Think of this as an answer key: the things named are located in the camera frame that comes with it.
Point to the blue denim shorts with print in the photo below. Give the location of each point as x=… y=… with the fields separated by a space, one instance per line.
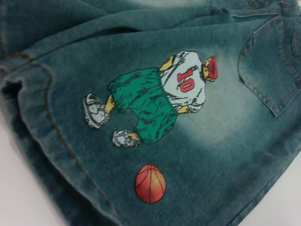
x=211 y=141

